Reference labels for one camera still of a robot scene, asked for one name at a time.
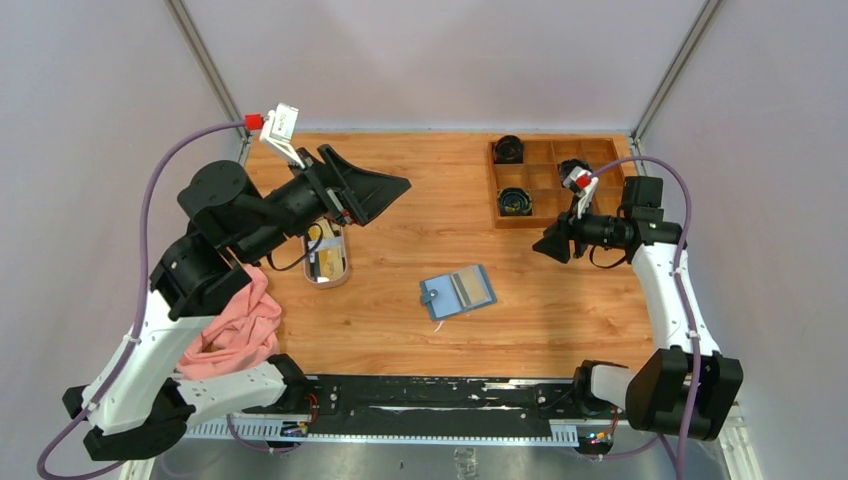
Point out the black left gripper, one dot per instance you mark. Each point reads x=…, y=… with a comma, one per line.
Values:
x=360, y=195

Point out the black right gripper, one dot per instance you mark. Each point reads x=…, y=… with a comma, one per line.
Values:
x=556, y=241

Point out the blue leather card holder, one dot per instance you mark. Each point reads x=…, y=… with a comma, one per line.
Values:
x=439, y=297

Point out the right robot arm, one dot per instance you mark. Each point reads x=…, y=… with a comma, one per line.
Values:
x=662, y=311

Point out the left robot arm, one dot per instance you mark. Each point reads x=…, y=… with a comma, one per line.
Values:
x=143, y=411

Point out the wooden compartment tray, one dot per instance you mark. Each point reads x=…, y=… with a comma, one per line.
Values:
x=538, y=174

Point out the black blue rosette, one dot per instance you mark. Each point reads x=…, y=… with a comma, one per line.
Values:
x=514, y=202

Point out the black rosette middle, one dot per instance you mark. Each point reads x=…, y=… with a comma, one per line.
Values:
x=571, y=169

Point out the black rosette top left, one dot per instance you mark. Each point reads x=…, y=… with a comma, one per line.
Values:
x=509, y=149

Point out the pink cloth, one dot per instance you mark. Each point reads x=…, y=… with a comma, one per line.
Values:
x=241, y=337

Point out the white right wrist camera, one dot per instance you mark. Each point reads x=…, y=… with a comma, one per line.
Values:
x=587, y=183

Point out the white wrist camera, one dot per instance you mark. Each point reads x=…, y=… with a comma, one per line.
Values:
x=277, y=132
x=587, y=183

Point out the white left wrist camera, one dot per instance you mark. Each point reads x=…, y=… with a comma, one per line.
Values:
x=277, y=132

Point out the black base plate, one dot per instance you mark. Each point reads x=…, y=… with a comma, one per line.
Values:
x=425, y=408

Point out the aluminium frame rail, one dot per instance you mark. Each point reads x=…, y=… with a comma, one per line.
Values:
x=278, y=431

